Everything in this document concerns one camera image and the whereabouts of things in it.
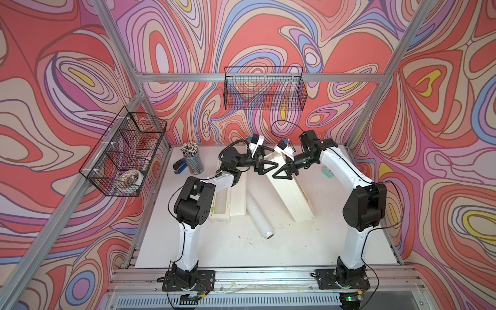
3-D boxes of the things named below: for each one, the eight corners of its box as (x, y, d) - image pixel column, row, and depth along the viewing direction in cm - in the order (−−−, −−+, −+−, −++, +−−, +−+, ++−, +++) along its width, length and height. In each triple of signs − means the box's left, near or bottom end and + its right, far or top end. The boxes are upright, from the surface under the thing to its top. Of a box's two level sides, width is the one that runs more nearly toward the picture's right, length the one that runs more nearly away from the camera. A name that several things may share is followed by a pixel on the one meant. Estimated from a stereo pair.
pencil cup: (189, 174, 108) (179, 152, 94) (191, 164, 113) (183, 141, 98) (203, 174, 108) (196, 152, 94) (205, 164, 113) (198, 141, 98)
